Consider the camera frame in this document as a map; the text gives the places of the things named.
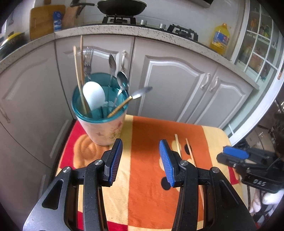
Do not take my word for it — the gas stove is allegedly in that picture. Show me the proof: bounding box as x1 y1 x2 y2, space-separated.
83 22 198 46

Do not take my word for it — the small silver spoon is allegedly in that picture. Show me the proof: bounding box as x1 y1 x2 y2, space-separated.
109 54 116 86

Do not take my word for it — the white gloved right hand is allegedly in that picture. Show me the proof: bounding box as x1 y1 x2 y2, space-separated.
249 189 283 216

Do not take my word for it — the wooden cutting board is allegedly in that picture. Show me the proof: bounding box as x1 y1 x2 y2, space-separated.
29 5 65 41

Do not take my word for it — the silver fork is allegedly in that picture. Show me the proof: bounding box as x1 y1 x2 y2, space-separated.
83 47 93 80

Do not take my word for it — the cabinet door handle pair right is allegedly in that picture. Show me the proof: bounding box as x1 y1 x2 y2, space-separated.
209 77 219 92

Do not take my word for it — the cabinet door handle pair left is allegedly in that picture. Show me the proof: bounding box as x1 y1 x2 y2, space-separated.
200 73 210 90

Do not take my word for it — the black frying pan with lid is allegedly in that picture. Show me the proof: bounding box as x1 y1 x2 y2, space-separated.
70 0 147 16

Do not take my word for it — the white rice paddle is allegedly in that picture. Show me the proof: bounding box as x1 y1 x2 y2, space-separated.
82 81 105 111

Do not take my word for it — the long silver spoon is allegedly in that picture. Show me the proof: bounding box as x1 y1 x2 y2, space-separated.
125 86 153 103

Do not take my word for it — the yellow black pot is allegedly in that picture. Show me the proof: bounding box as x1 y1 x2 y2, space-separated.
0 32 26 60

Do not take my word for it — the wooden knife block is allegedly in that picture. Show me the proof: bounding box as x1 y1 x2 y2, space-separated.
62 6 81 29

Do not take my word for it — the utensil holder cup teal rim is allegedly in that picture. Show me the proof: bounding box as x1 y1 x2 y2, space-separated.
71 73 129 146

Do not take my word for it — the light bamboo chopstick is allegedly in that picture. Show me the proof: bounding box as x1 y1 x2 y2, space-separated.
174 134 182 158
73 46 87 116
185 138 204 207
107 96 133 118

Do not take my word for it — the orange yellow red towel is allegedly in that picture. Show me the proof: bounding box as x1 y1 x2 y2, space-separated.
55 114 241 231

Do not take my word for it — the blue white carton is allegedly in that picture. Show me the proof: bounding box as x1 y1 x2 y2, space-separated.
53 11 63 32

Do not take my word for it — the glass door cabinet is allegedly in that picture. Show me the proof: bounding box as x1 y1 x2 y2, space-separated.
234 1 283 84

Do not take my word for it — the round silver spoon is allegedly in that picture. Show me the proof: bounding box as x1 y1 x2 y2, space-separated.
112 71 130 107

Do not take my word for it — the cabinet door handle pair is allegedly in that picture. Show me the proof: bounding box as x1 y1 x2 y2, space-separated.
200 73 210 90
209 77 219 92

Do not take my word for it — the yellow oil bottle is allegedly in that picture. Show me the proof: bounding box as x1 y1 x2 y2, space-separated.
210 23 230 56

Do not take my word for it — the brown wooden chopstick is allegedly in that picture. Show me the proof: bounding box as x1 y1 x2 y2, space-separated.
80 35 89 114

